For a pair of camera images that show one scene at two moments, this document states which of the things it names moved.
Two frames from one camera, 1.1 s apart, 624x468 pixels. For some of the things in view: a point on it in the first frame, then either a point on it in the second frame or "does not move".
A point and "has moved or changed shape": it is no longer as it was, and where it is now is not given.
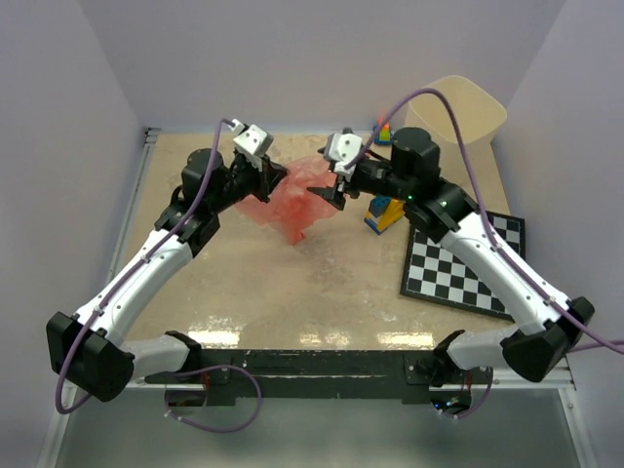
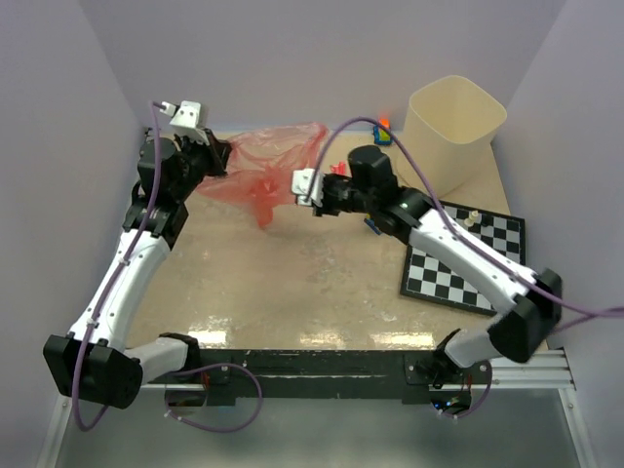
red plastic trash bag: [293, 207] has moved or changed shape
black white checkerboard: [433, 272] does not move
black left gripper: [270, 175] -> [218, 153]
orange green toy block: [383, 136] does not move
